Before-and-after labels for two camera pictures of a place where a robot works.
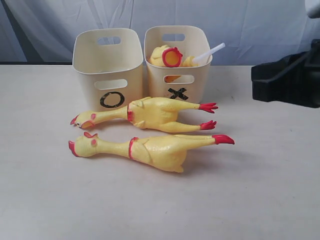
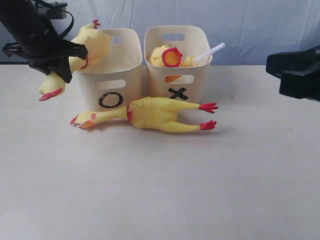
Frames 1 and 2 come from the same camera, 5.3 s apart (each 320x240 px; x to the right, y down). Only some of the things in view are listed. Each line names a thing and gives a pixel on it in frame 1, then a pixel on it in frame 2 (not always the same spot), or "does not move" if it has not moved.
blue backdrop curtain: [43, 32] does not move
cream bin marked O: [110, 62] does not move
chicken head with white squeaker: [190, 61] does not move
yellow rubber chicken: [170, 152] -> [97, 44]
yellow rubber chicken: [153, 113] does not move
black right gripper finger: [299, 87] -> [303, 84]
